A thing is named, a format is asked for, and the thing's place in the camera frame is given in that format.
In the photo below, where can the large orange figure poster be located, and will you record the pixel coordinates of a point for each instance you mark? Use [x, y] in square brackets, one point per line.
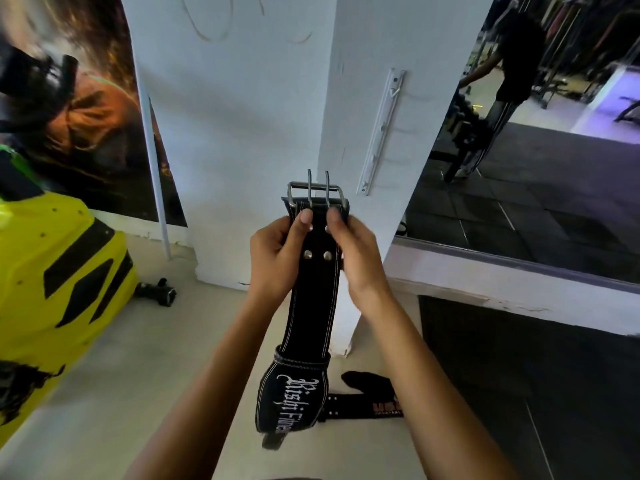
[100, 119]

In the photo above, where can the yellow exercise bike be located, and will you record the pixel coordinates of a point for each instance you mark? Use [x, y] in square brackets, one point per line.
[50, 274]

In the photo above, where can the black rubber floor mat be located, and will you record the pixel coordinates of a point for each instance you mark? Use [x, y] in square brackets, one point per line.
[550, 394]

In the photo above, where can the large wall mirror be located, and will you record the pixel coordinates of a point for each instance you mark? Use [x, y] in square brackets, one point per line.
[550, 194]

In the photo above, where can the person's right hand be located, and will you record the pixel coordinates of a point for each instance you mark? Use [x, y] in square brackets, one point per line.
[362, 264]

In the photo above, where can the person's left hand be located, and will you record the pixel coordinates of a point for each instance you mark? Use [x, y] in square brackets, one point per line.
[272, 259]

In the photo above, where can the person's right forearm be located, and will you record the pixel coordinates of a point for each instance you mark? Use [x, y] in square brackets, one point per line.
[425, 394]

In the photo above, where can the black USI belt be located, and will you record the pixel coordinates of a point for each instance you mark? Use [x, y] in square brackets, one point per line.
[360, 407]

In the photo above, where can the black white-print fitness belt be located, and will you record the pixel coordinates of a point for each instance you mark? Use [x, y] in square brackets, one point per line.
[312, 304]

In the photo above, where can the person's left forearm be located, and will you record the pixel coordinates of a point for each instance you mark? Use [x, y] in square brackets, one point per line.
[215, 394]

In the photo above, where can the thin white pole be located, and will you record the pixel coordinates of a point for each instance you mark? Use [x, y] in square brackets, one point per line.
[152, 169]

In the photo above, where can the white wall hooks rail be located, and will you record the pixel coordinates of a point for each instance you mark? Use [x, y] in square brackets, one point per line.
[381, 132]

